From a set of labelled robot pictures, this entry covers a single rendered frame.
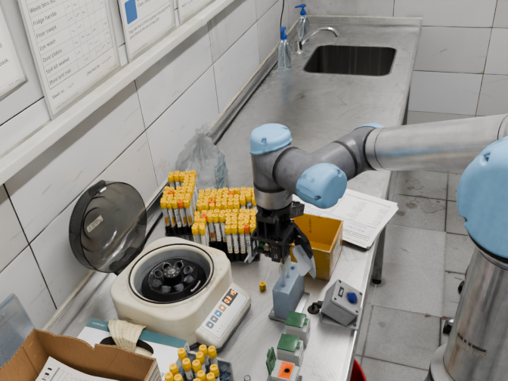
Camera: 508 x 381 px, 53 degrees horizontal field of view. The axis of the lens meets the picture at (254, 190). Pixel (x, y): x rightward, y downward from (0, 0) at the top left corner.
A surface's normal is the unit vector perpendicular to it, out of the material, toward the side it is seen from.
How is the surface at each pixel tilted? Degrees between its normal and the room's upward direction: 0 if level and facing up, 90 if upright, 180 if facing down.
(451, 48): 90
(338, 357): 0
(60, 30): 94
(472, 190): 83
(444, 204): 0
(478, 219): 83
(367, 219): 1
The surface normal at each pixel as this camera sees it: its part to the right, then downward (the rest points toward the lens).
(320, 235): -0.38, 0.54
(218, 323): 0.31, -0.66
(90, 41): 0.96, 0.16
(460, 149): -0.82, 0.25
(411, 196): -0.07, -0.82
